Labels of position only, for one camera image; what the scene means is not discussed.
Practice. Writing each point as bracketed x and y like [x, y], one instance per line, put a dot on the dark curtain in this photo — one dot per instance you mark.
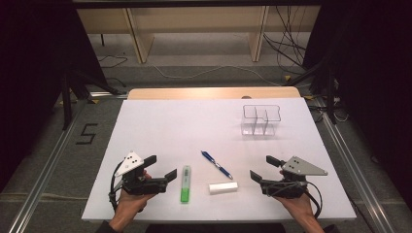
[26, 64]
[372, 64]

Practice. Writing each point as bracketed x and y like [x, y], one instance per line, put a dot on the clear acrylic organizer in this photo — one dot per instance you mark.
[260, 124]

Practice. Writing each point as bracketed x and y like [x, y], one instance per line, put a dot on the light wooden table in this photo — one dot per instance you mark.
[194, 93]

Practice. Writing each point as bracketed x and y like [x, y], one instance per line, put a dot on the black tripod stand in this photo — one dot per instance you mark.
[67, 103]

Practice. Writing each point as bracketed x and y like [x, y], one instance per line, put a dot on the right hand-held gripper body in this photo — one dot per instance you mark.
[285, 187]

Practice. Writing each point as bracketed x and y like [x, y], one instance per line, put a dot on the white table cover sheet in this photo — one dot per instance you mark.
[181, 129]

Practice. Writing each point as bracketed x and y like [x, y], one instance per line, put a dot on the long aluminium floor rail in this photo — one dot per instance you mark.
[356, 181]
[42, 181]

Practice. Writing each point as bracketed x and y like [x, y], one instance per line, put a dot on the yellow tape marker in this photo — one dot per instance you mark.
[287, 77]
[309, 97]

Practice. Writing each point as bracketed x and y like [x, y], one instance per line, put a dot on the black metal stand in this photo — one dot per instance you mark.
[330, 97]

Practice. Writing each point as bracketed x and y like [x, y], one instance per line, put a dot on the white eraser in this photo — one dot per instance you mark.
[223, 188]

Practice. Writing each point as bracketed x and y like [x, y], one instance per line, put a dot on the person's right hand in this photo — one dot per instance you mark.
[301, 207]

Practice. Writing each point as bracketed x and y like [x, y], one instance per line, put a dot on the green highlighter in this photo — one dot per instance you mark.
[185, 184]

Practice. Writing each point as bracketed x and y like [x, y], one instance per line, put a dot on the blue pen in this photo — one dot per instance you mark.
[216, 165]

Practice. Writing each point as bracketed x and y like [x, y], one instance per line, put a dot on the short aluminium rail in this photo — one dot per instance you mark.
[107, 94]

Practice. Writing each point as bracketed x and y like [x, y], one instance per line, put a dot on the person's left hand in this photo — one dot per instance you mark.
[129, 205]

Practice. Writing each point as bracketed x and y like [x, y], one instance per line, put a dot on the light wooden desk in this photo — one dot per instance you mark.
[194, 19]

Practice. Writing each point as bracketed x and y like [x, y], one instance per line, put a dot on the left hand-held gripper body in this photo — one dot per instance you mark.
[145, 186]

